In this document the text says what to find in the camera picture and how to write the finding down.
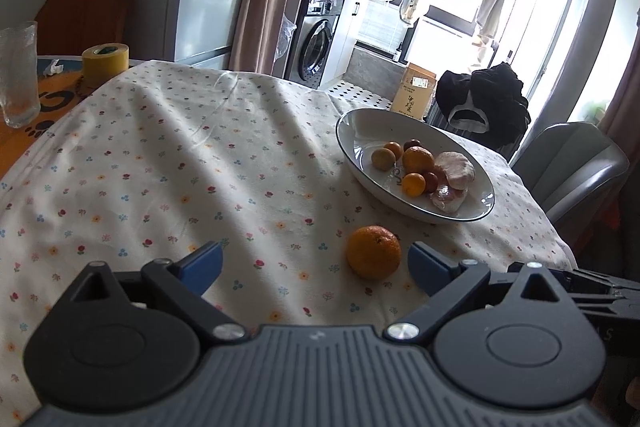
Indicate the small orange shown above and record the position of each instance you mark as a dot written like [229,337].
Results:
[413,185]
[392,149]

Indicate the white bowl with dark rim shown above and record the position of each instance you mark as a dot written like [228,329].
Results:
[360,142]

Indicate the cardboard box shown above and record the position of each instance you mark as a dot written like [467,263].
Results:
[414,89]

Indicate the crumpled white tissue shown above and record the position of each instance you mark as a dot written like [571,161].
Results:
[52,67]

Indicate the floral tablecloth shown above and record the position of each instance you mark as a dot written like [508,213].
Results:
[175,157]

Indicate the brown kiwi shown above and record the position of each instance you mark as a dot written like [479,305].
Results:
[411,143]
[382,159]

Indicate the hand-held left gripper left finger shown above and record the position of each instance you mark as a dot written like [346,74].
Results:
[202,268]

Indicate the orange paw print mat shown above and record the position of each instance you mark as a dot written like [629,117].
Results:
[45,107]

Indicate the grey washing machine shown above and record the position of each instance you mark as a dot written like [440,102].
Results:
[315,42]

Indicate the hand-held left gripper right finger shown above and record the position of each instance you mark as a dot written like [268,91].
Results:
[425,269]

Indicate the yellow tape roll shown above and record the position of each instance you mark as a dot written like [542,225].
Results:
[105,63]

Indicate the large orange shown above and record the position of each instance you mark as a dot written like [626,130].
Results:
[374,252]
[418,159]

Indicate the black clothing pile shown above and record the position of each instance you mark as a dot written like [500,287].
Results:
[492,102]

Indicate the grey chair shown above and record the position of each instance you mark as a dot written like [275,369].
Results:
[575,167]

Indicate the wooden chair back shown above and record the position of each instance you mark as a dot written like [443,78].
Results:
[85,12]

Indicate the clear plastic bag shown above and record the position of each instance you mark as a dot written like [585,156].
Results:
[285,39]

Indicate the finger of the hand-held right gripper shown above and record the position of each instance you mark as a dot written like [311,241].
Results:
[600,284]

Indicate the clear drinking glass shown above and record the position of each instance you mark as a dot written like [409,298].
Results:
[19,77]

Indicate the white cabinet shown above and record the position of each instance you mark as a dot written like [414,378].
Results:
[350,37]

